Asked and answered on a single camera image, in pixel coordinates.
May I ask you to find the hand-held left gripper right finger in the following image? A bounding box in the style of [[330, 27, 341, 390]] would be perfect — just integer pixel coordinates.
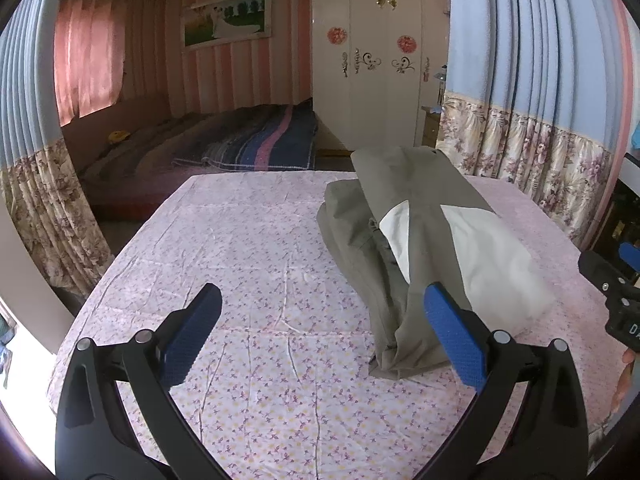
[[423, 282, 590, 480]]

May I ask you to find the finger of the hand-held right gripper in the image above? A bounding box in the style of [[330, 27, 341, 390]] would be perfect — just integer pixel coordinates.
[[619, 241, 640, 276], [578, 249, 632, 295]]

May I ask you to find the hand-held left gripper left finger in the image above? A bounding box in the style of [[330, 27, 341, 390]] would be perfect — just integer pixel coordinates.
[[54, 282, 223, 480]]

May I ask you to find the olive and white jacket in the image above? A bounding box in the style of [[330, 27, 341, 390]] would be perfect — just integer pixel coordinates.
[[316, 145, 557, 380]]

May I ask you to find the person's right hand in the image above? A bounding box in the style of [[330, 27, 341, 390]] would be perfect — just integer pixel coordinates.
[[614, 347, 640, 413]]

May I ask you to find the pink floral tablecloth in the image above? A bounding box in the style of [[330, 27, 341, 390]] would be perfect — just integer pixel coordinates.
[[47, 170, 631, 480]]

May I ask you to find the brown bed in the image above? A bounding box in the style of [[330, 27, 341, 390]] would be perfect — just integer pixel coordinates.
[[60, 91, 321, 221]]

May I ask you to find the striped blue pink blanket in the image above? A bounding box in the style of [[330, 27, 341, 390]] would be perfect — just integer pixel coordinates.
[[172, 101, 321, 171]]

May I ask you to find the wooden nightstand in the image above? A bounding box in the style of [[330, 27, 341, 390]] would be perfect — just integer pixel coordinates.
[[421, 105, 443, 148]]

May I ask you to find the blue floral curtain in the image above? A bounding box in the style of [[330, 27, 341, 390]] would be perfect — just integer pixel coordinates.
[[435, 0, 631, 251], [0, 0, 116, 301]]

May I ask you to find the white wardrobe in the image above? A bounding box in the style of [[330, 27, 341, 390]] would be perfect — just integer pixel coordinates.
[[311, 0, 448, 152]]

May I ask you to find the pink curtain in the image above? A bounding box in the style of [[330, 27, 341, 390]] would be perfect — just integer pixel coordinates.
[[54, 0, 126, 126]]

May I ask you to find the framed wall picture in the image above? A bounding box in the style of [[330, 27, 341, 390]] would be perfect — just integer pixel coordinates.
[[181, 0, 273, 52]]

